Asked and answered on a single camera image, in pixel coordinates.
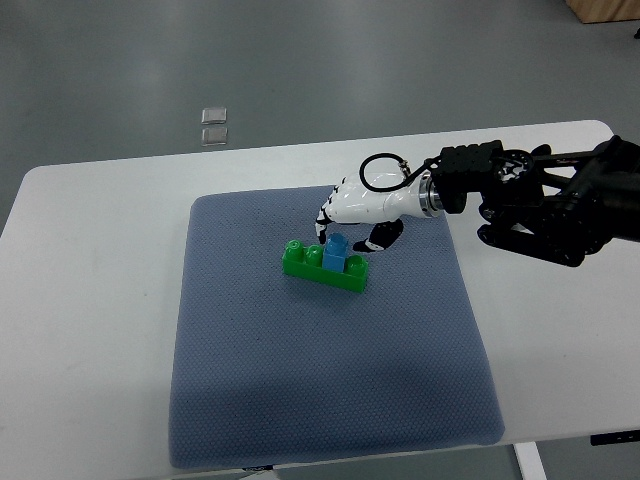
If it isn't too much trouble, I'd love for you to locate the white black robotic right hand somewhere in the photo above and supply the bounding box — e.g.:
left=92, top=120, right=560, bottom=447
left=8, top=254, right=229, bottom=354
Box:
left=315, top=172, right=442, bottom=252

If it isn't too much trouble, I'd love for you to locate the small blue block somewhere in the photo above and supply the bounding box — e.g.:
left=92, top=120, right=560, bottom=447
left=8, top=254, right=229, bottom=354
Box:
left=322, top=233, right=348, bottom=273

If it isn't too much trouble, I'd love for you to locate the long green block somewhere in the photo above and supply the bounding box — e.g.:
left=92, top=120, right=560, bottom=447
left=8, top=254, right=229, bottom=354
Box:
left=282, top=240, right=368, bottom=293

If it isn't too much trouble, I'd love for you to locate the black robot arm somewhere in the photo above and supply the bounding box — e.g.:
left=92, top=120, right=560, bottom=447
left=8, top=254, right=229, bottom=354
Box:
left=424, top=135, right=639, bottom=267

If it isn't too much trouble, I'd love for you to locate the upper metal floor plate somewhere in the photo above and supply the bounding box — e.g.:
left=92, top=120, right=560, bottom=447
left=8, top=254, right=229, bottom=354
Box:
left=201, top=106, right=227, bottom=125

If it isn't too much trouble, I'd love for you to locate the blue-grey textured mat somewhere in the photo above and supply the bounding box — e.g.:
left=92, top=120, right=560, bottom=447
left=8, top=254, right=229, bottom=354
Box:
left=169, top=186, right=504, bottom=469

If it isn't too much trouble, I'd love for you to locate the wooden box corner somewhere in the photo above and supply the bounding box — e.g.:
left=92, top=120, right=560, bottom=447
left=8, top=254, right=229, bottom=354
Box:
left=565, top=0, right=639, bottom=24

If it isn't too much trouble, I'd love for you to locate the white table leg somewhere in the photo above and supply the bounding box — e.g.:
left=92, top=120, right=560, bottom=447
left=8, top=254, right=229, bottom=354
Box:
left=513, top=442, right=547, bottom=480

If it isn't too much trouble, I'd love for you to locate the black table control panel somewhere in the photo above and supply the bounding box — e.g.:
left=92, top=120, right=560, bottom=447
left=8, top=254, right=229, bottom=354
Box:
left=590, top=430, right=640, bottom=446

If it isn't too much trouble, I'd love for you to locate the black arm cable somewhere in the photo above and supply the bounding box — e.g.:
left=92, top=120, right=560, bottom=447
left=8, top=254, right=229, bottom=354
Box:
left=359, top=153, right=444, bottom=193

